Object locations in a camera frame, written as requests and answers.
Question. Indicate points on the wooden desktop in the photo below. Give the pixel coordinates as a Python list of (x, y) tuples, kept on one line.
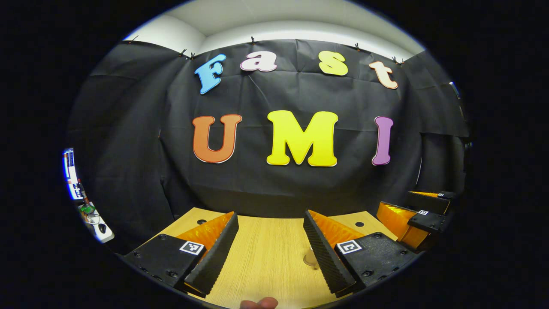
[(266, 257)]

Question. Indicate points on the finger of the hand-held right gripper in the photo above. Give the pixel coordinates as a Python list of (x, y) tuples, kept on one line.
[(429, 204), (396, 221)]

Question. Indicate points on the black backdrop cloth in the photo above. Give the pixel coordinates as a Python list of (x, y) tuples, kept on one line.
[(279, 184)]

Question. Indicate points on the black computer mouse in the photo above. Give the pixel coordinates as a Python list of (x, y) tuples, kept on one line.
[(102, 228)]

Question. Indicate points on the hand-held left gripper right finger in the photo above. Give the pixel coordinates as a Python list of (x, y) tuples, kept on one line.
[(328, 257)]

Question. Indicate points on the small green item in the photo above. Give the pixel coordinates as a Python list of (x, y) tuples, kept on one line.
[(87, 209)]

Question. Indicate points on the white side desk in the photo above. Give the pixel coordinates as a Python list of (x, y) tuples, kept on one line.
[(105, 236)]

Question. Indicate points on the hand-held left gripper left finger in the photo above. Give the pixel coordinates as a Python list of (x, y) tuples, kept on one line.
[(218, 253)]

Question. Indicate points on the computer monitor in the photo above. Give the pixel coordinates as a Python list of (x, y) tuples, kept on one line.
[(70, 174)]

